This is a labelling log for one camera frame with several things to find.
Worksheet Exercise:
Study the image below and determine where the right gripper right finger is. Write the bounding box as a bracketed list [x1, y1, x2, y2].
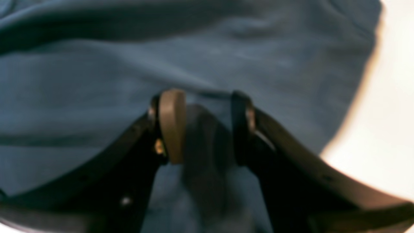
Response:
[232, 91, 414, 233]

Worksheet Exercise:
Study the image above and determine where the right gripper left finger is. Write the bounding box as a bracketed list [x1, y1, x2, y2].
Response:
[1, 89, 186, 233]

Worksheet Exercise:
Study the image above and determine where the dark blue t-shirt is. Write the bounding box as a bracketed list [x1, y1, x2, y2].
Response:
[1, 0, 381, 233]

